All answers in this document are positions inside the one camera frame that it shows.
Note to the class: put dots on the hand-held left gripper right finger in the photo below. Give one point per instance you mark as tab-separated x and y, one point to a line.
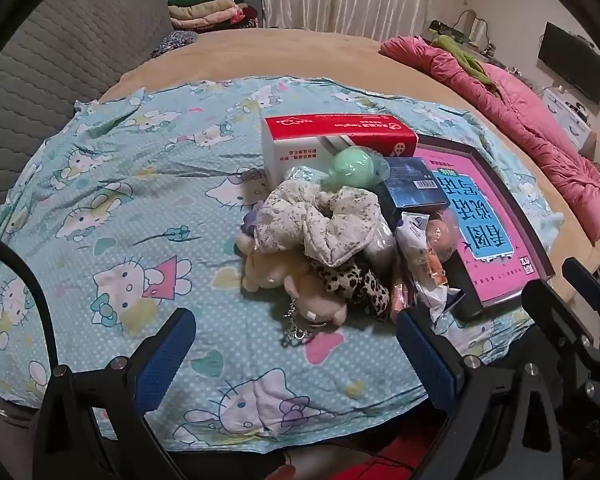
425	360

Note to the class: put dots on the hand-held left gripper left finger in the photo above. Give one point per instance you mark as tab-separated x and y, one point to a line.
167	355

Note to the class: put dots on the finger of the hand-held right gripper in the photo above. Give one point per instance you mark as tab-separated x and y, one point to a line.
587	280
550	310

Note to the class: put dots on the salmon pink packet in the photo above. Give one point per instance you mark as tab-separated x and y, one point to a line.
402	300

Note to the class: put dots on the leopard print scrunchie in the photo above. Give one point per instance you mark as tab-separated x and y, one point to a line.
350	280

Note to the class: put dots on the beige plush bear purple dress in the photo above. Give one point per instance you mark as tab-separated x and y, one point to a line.
275	270

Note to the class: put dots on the clear plastic snack packet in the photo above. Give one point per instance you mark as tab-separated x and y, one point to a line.
430	272

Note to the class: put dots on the peach ball in clear wrap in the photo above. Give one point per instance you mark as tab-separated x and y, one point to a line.
442	240

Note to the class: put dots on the white snack packet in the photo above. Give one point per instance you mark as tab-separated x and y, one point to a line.
410	235

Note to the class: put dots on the white drawer cabinet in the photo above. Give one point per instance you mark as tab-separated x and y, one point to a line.
567	117

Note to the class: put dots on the floral white scrunchie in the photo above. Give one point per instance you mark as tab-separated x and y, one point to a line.
325	225

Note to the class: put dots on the pink quilt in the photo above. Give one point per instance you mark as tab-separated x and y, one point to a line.
525	120

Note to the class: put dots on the cat print blue blanket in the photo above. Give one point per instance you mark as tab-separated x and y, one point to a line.
130	185

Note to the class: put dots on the dark blue box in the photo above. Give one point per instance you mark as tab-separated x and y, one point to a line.
415	185

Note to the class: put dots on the green ball in clear wrap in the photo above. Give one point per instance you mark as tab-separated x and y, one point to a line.
352	165

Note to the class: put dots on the patterned clear tissue pack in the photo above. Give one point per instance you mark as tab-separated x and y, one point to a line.
302	174

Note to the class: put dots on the red and white tissue box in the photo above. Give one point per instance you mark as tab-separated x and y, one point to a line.
330	127

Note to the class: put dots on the green cloth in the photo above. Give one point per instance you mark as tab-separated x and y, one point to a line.
462	57

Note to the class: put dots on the black and yellow box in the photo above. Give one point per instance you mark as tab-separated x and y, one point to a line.
445	30

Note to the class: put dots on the dark patterned cloth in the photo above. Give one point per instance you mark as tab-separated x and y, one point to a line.
175	42

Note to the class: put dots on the grey quilted headboard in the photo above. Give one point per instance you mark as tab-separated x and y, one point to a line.
55	60

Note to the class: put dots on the tan bed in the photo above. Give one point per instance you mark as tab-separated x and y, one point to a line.
305	55

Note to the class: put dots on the pile of folded clothes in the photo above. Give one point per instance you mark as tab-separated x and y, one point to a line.
205	7

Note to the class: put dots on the black wall television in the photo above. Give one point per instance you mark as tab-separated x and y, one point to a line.
572	62

